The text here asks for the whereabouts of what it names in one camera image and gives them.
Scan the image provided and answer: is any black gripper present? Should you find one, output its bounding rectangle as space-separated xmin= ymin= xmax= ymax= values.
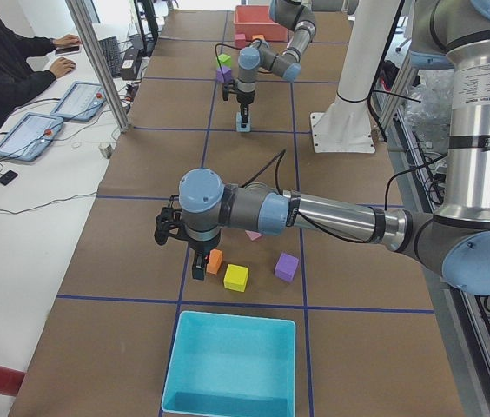
xmin=190 ymin=240 xmax=220 ymax=281
xmin=236 ymin=90 xmax=255 ymax=122

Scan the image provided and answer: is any light blue block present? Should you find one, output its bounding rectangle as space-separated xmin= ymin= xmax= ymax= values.
xmin=235 ymin=112 xmax=251 ymax=133

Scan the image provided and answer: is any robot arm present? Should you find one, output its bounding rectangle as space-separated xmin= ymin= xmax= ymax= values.
xmin=179 ymin=1 xmax=490 ymax=295
xmin=223 ymin=1 xmax=316 ymax=132

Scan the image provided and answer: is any orange block left side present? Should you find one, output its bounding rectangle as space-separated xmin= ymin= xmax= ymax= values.
xmin=207 ymin=249 xmax=223 ymax=275

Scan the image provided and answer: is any purple block right side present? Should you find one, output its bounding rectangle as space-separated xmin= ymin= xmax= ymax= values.
xmin=215 ymin=65 xmax=234 ymax=83

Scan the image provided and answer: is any purple block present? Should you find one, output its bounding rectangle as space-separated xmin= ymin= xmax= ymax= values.
xmin=215 ymin=65 xmax=234 ymax=83
xmin=274 ymin=252 xmax=299 ymax=282

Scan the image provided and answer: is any yellow foam block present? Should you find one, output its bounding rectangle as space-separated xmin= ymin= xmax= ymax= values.
xmin=223 ymin=264 xmax=248 ymax=292

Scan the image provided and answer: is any green foam block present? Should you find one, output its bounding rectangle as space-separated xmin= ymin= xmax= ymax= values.
xmin=216 ymin=53 xmax=233 ymax=68

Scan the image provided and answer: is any light pink foam block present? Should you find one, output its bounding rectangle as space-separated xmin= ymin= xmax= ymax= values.
xmin=245 ymin=230 xmax=263 ymax=241

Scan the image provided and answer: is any pink foam block near bin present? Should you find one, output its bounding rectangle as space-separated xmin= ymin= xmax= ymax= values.
xmin=234 ymin=32 xmax=247 ymax=49

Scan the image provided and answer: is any pink plastic bin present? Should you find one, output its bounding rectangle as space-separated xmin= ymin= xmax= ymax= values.
xmin=234 ymin=1 xmax=302 ymax=42

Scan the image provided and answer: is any purple block left side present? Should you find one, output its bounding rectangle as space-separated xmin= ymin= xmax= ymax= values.
xmin=274 ymin=252 xmax=299 ymax=282

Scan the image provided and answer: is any cyan plastic bin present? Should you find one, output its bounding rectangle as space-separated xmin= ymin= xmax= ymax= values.
xmin=162 ymin=311 xmax=296 ymax=416

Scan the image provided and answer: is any small metal weight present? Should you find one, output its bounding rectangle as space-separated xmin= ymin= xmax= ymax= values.
xmin=99 ymin=143 xmax=113 ymax=159

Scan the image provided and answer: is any black keyboard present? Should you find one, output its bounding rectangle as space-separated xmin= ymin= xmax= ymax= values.
xmin=98 ymin=36 xmax=123 ymax=77

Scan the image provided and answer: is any far teach pendant tablet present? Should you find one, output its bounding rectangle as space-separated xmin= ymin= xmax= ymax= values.
xmin=50 ymin=82 xmax=105 ymax=122

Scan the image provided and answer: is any teach pendant tablet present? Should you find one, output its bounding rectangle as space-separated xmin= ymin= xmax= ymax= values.
xmin=50 ymin=82 xmax=105 ymax=122
xmin=0 ymin=113 xmax=63 ymax=162

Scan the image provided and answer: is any smartphone near hand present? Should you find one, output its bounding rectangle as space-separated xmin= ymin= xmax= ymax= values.
xmin=55 ymin=44 xmax=81 ymax=56

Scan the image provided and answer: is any black phone on desk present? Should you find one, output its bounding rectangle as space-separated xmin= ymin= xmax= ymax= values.
xmin=0 ymin=170 xmax=18 ymax=186

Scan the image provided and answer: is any near teach pendant tablet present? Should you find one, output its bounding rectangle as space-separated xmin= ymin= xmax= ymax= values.
xmin=0 ymin=113 xmax=63 ymax=162

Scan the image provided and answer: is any seated person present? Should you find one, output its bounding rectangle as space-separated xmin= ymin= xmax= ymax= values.
xmin=0 ymin=19 xmax=81 ymax=127

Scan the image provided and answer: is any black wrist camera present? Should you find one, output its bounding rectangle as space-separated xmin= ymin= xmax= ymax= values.
xmin=222 ymin=81 xmax=238 ymax=101
xmin=154 ymin=206 xmax=189 ymax=246

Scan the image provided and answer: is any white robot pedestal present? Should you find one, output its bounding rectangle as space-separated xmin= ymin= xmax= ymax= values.
xmin=310 ymin=0 xmax=404 ymax=154

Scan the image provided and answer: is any aluminium frame post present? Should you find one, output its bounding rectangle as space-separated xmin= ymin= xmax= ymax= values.
xmin=65 ymin=0 xmax=129 ymax=133

